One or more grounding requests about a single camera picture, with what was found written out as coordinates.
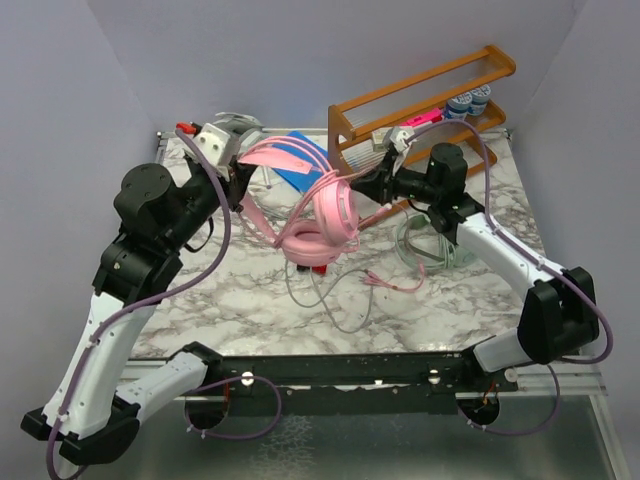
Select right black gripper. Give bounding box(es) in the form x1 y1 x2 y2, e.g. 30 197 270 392
350 152 441 208

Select pink grey headphones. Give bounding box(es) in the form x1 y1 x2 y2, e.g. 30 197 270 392
238 136 364 267

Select pink headphone cable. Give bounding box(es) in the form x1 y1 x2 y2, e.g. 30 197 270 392
274 169 426 294

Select mint green headphones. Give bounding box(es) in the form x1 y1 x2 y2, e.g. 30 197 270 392
394 214 477 271

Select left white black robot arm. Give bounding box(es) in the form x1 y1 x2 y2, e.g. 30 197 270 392
21 163 254 467

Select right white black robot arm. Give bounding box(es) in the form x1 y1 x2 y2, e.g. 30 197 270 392
351 143 600 391

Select white purple pen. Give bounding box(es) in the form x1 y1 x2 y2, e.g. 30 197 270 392
261 167 273 190

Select blue notebook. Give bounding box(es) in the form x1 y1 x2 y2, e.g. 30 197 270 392
272 130 330 194

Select pink marker pen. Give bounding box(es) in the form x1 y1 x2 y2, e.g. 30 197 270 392
403 108 442 128

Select blue white jar left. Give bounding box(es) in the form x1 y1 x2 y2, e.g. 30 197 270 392
443 92 473 120

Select blue white jar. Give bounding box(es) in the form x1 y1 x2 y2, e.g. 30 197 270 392
443 92 473 120
468 84 492 116

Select wooden three-tier rack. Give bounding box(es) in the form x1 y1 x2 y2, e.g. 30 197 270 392
327 45 516 174

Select blue white jar right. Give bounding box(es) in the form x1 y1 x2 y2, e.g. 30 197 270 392
468 84 492 116

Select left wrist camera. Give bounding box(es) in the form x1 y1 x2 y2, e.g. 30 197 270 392
176 122 238 180

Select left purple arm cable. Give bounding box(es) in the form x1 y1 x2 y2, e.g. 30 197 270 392
45 128 284 480

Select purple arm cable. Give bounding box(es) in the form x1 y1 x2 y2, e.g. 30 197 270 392
45 128 284 480
407 118 615 435

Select grey headphone cable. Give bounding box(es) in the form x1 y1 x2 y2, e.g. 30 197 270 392
247 184 374 335

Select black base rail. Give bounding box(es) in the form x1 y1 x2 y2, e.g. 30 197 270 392
182 342 517 416

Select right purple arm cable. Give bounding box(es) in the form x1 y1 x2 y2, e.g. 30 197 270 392
407 118 615 435

